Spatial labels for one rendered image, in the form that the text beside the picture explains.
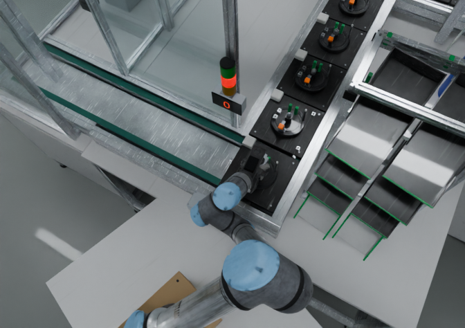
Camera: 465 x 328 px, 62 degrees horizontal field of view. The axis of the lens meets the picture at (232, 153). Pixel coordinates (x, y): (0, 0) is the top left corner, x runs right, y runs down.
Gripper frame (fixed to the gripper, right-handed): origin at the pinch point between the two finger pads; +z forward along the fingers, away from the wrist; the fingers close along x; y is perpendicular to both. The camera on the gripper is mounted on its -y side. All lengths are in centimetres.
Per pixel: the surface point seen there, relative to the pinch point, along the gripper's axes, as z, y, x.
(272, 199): 1.8, 13.2, 9.4
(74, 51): 17, -2, -105
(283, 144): 17.9, -3.6, 2.8
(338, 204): -14.0, -3.6, 30.8
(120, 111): 10, 12, -69
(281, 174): 9.4, 5.3, 7.9
